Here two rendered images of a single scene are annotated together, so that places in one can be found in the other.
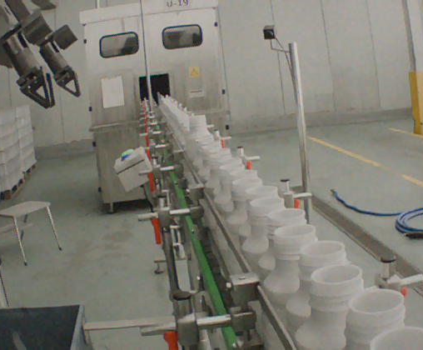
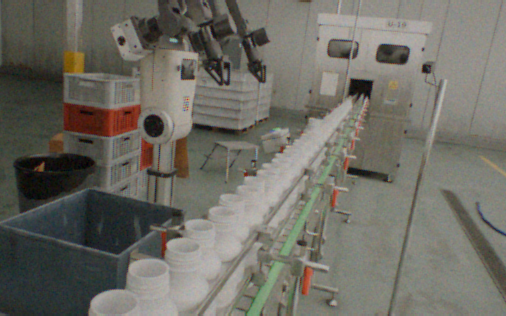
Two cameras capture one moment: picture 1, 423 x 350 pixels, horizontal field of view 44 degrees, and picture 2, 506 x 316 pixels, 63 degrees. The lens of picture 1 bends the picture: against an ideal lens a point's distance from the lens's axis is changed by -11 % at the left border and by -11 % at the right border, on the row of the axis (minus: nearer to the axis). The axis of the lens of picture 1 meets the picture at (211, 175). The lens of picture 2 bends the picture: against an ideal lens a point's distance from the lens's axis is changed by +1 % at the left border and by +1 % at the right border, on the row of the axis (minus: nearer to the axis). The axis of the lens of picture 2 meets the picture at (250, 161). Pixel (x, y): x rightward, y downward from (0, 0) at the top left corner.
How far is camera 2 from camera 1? 29 cm
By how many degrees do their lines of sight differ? 21
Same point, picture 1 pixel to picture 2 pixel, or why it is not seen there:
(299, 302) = not seen: hidden behind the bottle
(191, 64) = (393, 78)
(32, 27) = (220, 25)
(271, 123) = (453, 138)
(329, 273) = (204, 224)
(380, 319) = (172, 255)
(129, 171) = (270, 141)
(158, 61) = (368, 69)
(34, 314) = (153, 208)
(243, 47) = (452, 72)
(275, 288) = not seen: hidden behind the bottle
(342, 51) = not seen: outside the picture
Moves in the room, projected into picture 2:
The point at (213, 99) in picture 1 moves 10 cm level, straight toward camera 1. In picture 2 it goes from (401, 109) to (400, 109)
